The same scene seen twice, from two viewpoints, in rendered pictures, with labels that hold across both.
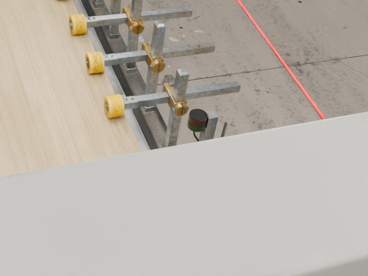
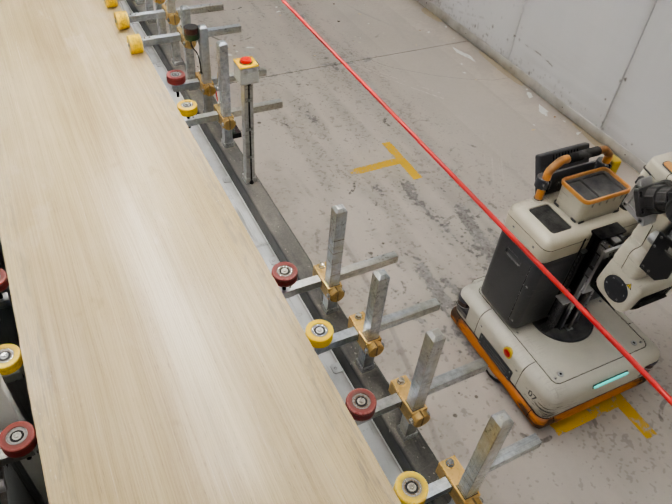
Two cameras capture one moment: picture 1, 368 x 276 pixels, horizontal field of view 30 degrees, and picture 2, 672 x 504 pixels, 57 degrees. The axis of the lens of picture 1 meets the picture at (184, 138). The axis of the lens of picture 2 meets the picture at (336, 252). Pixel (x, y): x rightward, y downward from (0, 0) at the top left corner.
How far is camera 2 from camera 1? 1.04 m
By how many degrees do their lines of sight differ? 2
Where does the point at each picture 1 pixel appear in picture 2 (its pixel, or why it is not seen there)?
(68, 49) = (102, 16)
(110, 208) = not seen: outside the picture
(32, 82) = (70, 37)
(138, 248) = not seen: outside the picture
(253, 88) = (295, 83)
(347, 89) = (376, 78)
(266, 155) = not seen: outside the picture
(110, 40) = (149, 24)
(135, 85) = (167, 50)
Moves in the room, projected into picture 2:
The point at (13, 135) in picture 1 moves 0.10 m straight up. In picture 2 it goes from (52, 68) to (46, 46)
